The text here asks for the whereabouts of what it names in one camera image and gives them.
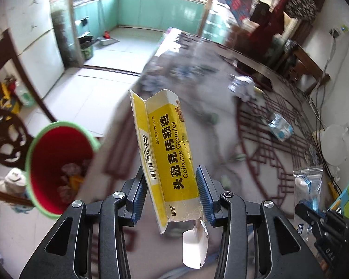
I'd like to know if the wooden bench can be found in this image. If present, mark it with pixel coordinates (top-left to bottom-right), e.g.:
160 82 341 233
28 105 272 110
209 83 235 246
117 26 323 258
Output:
291 43 330 93

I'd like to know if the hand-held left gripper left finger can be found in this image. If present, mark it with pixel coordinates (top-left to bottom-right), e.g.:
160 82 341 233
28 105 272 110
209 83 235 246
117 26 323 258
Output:
19 166 149 279

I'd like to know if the white round desk lamp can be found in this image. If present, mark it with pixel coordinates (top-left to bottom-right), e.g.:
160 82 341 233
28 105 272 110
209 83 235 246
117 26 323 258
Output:
320 120 349 167

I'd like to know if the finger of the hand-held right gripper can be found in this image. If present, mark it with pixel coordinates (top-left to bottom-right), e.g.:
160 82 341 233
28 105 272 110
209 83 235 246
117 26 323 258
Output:
295 203 328 230

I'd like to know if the red bin with green rim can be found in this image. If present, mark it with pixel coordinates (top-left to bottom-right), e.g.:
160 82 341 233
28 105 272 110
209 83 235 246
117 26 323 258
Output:
25 121 101 220

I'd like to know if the blue box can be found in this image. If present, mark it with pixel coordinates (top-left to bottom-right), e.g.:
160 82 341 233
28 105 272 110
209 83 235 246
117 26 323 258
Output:
329 177 349 220

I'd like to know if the blue white plastic wrapper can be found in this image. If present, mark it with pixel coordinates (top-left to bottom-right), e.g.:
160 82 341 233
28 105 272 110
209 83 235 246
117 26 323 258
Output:
268 113 294 142

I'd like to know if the dark carved wooden chair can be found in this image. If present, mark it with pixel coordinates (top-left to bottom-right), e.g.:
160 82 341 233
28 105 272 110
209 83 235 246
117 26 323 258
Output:
0 29 59 166

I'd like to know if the yellow toy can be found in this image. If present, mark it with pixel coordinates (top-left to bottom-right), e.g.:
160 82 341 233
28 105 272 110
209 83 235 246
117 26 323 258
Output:
0 84 21 114

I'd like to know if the black bucket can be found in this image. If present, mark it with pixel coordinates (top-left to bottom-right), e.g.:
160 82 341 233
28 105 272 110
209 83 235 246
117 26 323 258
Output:
78 36 95 60

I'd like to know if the white plush toy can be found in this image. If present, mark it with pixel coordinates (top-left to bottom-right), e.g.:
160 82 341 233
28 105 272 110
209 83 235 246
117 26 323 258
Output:
0 169 28 207

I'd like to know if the white refrigerator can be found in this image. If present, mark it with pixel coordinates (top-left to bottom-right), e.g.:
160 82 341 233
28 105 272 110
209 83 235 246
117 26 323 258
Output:
0 0 66 99

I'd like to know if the black cable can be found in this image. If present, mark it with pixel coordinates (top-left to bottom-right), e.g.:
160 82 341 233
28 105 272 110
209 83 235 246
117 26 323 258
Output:
310 87 342 183

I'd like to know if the patterned cushion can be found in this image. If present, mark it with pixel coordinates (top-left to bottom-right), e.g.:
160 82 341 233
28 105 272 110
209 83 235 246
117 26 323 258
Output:
285 0 317 21

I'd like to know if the crumpled silver wrapper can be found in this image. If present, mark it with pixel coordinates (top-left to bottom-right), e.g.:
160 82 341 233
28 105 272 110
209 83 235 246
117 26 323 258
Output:
227 75 256 101

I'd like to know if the clear zip bag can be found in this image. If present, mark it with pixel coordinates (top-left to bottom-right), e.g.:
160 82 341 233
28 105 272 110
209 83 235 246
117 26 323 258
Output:
292 164 324 210

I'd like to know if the yellow medicine box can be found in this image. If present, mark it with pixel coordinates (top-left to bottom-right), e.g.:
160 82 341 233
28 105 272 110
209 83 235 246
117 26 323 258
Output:
128 89 210 269

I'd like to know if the plaid cloth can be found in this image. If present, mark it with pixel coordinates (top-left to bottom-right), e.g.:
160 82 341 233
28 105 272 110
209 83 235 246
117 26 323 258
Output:
222 0 255 25

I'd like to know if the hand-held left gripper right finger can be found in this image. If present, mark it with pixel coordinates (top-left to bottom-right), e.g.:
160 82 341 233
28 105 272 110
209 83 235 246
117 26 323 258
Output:
195 165 328 279

